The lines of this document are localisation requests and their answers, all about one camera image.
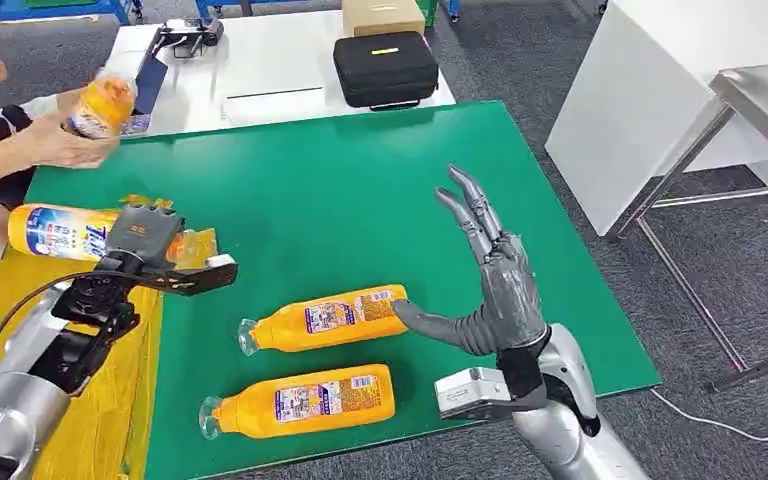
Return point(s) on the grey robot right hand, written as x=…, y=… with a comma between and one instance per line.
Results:
x=510, y=298

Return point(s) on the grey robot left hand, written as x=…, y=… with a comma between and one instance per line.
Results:
x=142, y=235

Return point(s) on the person's left hand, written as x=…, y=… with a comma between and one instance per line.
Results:
x=69, y=102

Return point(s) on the person's right hand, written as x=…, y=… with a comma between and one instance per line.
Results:
x=59, y=146

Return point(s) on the orange drink bottle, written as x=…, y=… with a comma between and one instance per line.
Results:
x=331, y=318
x=304, y=401
x=102, y=106
x=59, y=232

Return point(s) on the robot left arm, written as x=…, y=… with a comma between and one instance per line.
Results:
x=20, y=391

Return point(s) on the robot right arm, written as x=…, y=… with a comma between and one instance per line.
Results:
x=563, y=424

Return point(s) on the dark laptop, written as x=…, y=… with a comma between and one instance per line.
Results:
x=152, y=83

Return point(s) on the black handheld controller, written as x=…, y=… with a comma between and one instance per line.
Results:
x=192, y=32

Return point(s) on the green table mat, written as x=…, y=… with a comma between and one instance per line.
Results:
x=357, y=199

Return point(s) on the yellow plastic sheet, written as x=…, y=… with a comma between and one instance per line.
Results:
x=92, y=411

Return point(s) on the white table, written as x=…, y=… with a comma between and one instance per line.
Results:
x=278, y=73

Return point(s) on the white panel desk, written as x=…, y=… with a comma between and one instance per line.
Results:
x=622, y=99

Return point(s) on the black carrying case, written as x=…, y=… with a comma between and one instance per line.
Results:
x=385, y=69

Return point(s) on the brown cardboard box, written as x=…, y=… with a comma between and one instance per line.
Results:
x=382, y=16

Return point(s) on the blue metal frame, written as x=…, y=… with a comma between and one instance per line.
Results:
x=46, y=8

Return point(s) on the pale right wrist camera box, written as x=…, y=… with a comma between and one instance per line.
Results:
x=473, y=394

